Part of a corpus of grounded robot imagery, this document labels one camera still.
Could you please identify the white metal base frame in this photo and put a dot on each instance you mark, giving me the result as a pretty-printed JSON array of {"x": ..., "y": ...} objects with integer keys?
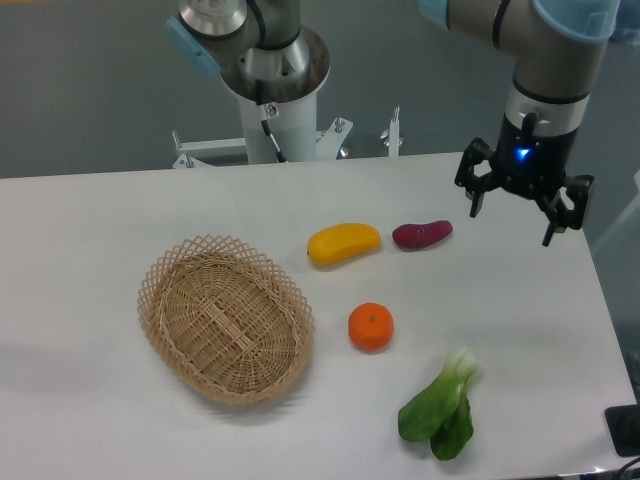
[{"x": 329, "y": 145}]

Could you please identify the green bok choy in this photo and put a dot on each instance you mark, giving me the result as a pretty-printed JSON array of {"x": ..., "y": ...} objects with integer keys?
[{"x": 441, "y": 412}]

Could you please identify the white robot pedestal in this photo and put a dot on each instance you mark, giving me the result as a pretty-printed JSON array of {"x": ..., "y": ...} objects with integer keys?
[{"x": 293, "y": 123}]

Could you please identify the orange tangerine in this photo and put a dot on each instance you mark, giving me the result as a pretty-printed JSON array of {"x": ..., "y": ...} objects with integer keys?
[{"x": 370, "y": 327}]

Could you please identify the woven wicker basket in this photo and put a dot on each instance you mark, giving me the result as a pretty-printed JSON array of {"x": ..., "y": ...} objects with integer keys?
[{"x": 227, "y": 320}]

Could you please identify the black device at table edge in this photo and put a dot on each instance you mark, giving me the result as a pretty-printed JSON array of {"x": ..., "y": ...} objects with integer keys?
[{"x": 623, "y": 425}]

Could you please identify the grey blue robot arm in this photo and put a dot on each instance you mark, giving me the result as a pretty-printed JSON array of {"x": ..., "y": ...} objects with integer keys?
[{"x": 275, "y": 66}]

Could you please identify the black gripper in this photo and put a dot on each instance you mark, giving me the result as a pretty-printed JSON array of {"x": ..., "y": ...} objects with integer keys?
[{"x": 532, "y": 167}]

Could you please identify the yellow mango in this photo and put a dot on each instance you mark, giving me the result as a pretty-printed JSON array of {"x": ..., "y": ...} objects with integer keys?
[{"x": 341, "y": 242}]

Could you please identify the purple sweet potato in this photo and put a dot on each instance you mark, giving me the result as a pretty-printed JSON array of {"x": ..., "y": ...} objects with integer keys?
[{"x": 419, "y": 236}]

